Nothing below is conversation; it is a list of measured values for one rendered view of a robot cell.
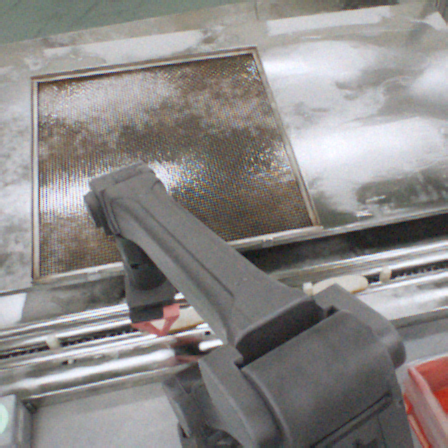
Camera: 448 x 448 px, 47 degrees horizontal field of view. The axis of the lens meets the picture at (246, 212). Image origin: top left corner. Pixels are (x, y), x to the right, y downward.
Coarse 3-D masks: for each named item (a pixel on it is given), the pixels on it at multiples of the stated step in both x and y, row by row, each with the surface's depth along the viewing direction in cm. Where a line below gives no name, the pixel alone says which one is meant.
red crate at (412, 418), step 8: (440, 392) 79; (408, 400) 75; (440, 400) 78; (408, 408) 75; (408, 416) 75; (416, 416) 74; (416, 424) 74; (416, 432) 74; (424, 432) 73; (424, 440) 73
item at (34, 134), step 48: (240, 48) 118; (96, 96) 110; (192, 96) 111; (48, 144) 103; (96, 144) 103; (144, 144) 103; (240, 144) 104; (288, 144) 103; (192, 192) 97; (96, 240) 91; (240, 240) 91
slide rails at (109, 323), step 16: (416, 256) 93; (432, 256) 93; (336, 272) 91; (352, 272) 91; (368, 272) 91; (432, 272) 91; (368, 288) 89; (96, 320) 85; (112, 320) 85; (128, 320) 85; (16, 336) 84; (32, 336) 84; (64, 336) 84; (128, 336) 83; (144, 336) 83; (48, 352) 82; (64, 352) 82
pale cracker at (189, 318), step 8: (184, 312) 85; (192, 312) 85; (160, 320) 84; (176, 320) 84; (184, 320) 84; (192, 320) 84; (200, 320) 84; (160, 328) 83; (176, 328) 83; (184, 328) 84
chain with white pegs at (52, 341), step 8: (384, 272) 89; (408, 272) 92; (416, 272) 92; (424, 272) 92; (368, 280) 91; (376, 280) 91; (384, 280) 90; (304, 288) 87; (312, 288) 87; (136, 328) 85; (48, 336) 81; (96, 336) 85; (104, 336) 85; (48, 344) 81; (56, 344) 82; (64, 344) 84; (72, 344) 84; (16, 352) 83; (24, 352) 83; (32, 352) 84
